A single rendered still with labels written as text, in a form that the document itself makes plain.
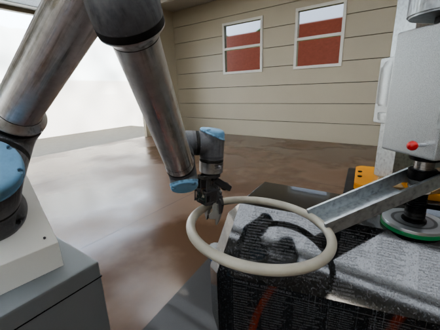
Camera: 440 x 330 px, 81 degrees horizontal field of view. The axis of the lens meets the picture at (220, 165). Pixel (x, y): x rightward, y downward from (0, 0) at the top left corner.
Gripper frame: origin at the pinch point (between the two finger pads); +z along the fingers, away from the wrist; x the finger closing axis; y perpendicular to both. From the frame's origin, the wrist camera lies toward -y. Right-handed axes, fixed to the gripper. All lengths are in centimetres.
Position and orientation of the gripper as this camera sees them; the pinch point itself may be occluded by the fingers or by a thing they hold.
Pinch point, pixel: (213, 218)
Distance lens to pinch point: 108.0
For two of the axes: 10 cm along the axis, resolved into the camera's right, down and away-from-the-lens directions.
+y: -7.3, 1.4, -6.7
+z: -0.5, 9.6, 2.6
